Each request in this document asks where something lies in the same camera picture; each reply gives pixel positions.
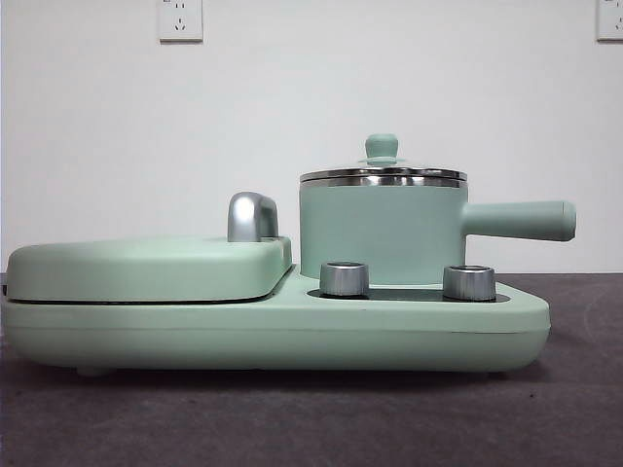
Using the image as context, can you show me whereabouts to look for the glass lid with green knob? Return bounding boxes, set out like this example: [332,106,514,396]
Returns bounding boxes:
[299,133,468,179]

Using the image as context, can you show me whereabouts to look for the silver control knob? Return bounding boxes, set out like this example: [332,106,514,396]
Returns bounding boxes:
[442,264,496,301]
[319,261,370,297]

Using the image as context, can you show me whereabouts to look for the green breakfast machine base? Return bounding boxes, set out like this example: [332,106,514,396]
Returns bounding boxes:
[0,265,551,378]

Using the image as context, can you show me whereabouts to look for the green hinged griddle cover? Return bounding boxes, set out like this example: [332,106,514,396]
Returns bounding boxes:
[5,235,294,304]

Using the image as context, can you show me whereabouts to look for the green pot with side handle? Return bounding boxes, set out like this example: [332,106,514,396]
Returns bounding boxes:
[297,173,578,287]

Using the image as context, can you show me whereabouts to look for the chrome cover handle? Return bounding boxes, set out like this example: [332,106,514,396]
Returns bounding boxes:
[227,192,281,243]

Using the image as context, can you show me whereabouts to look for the white wall socket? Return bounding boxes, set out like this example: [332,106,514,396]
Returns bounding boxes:
[597,0,623,42]
[158,0,204,43]

